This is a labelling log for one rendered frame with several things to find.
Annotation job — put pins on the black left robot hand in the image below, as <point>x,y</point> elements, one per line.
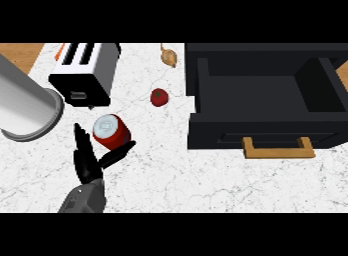
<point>88,164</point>

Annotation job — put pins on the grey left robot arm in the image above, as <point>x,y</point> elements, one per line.
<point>86,198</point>

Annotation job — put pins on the red can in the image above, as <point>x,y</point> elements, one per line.
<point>111,131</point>

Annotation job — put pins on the black open drawer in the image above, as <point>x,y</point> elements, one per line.
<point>274,106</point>

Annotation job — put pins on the red tomato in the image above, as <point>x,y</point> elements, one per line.
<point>158,97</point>

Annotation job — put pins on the large grey cylinder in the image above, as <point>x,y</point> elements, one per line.
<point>15,97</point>

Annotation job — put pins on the white and black toaster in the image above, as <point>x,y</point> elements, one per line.
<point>86,74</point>

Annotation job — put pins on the brown garlic bulb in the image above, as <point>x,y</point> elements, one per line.
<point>169,56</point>

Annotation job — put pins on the black cabinet body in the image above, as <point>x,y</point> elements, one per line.
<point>266,53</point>

